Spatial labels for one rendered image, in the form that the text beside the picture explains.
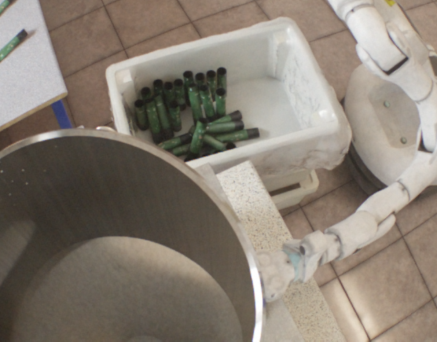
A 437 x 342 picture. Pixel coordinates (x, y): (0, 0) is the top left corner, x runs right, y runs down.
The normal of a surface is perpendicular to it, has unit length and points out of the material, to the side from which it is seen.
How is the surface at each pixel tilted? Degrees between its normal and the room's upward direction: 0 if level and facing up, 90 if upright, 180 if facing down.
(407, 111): 0
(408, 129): 0
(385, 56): 72
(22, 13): 0
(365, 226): 10
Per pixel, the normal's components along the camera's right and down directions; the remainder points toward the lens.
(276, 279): 0.18, -0.49
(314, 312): -0.02, -0.43
